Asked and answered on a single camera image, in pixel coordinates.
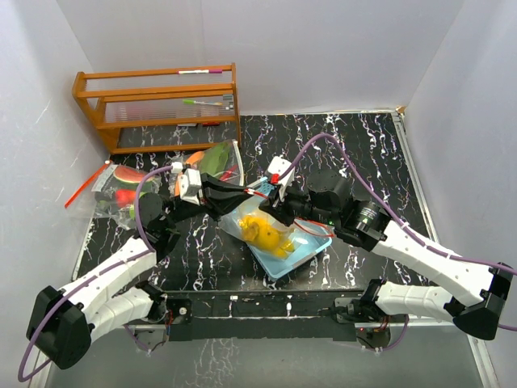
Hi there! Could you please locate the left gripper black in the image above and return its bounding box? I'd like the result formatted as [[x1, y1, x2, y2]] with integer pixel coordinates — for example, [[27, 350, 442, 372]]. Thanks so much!
[[164, 175, 254, 226]]

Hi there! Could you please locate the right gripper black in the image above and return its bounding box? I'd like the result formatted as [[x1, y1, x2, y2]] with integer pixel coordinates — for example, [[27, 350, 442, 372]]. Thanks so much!
[[258, 179, 337, 227]]

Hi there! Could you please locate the clear bag orange zipper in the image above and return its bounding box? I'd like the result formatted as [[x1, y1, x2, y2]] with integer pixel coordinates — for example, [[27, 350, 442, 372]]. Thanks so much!
[[220, 188, 336, 259], [65, 161, 138, 230]]

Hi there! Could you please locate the yellow starfruit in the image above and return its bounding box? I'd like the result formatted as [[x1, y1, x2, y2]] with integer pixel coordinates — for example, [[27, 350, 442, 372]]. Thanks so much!
[[239, 216, 282, 251]]

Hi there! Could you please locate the white dotted zip bag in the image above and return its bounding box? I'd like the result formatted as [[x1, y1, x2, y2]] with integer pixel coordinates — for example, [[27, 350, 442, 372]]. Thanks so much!
[[170, 140, 244, 186]]

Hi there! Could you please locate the watermelon slice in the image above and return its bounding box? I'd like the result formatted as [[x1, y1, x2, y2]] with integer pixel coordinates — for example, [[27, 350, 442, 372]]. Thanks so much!
[[113, 165, 147, 184]]

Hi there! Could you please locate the yellow banana bunch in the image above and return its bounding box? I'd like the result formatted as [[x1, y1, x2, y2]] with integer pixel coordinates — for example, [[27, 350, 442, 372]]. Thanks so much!
[[271, 240, 295, 259]]

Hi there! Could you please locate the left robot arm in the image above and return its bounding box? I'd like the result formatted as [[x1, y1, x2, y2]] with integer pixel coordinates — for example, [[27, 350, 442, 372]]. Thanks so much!
[[25, 169, 251, 369]]

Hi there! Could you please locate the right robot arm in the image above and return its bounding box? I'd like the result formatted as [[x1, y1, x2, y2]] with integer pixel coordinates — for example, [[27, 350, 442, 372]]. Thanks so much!
[[259, 167, 513, 340]]

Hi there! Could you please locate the light blue plastic basket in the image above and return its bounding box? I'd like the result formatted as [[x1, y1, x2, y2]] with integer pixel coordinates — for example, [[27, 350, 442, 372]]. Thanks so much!
[[248, 177, 332, 280]]

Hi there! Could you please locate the wooden shelf rack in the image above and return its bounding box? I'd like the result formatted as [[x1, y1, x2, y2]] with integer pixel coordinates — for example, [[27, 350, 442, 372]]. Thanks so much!
[[72, 63, 242, 154]]

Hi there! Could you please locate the green pen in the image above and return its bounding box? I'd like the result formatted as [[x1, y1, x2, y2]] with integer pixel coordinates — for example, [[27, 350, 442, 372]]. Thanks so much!
[[183, 99, 223, 107]]

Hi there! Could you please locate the pink white pen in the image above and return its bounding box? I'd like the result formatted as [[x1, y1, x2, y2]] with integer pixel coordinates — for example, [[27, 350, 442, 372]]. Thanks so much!
[[177, 69, 224, 75]]

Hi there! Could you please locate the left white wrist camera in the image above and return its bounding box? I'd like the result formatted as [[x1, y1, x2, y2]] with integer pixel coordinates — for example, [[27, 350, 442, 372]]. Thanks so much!
[[169, 162, 202, 205]]

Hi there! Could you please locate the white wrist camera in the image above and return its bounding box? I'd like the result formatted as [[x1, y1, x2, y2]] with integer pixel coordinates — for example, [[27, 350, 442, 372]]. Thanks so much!
[[169, 162, 202, 205], [266, 156, 294, 201]]

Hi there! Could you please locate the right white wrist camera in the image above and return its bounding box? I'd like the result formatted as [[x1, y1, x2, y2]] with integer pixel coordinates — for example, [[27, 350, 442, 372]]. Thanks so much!
[[266, 156, 294, 201]]

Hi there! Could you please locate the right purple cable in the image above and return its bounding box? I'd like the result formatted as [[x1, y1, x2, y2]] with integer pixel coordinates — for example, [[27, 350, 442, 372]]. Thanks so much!
[[278, 133, 517, 353]]

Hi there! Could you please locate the purple cable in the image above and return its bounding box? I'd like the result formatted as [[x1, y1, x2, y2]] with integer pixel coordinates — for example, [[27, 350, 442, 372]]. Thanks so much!
[[17, 164, 179, 383], [278, 133, 517, 353]]

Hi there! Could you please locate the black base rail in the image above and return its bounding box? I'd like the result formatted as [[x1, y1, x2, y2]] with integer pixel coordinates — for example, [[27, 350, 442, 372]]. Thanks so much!
[[120, 289, 409, 343]]

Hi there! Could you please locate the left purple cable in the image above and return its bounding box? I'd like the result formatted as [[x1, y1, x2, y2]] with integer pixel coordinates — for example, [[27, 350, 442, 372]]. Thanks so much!
[[17, 164, 179, 383]]

